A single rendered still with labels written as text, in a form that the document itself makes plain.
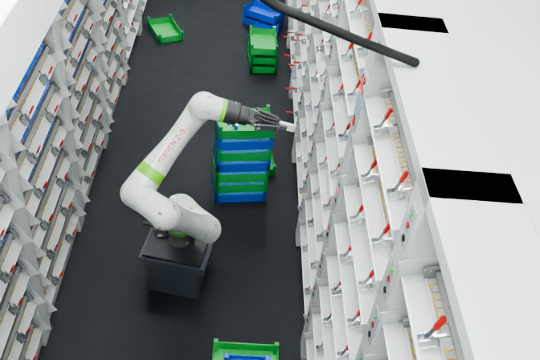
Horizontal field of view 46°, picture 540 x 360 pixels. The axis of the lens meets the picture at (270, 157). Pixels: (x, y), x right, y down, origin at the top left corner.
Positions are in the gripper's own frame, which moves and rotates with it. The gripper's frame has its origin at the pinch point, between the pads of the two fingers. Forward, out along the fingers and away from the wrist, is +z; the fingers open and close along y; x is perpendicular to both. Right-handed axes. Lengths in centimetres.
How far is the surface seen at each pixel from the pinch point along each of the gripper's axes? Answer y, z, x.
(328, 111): -29.0, 23.4, -7.0
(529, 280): 130, 16, 74
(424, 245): 110, 8, 57
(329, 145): -5.2, 22.2, -7.7
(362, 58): 17, 10, 48
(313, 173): -29, 31, -45
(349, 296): 74, 22, -8
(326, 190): 3.0, 27.1, -25.6
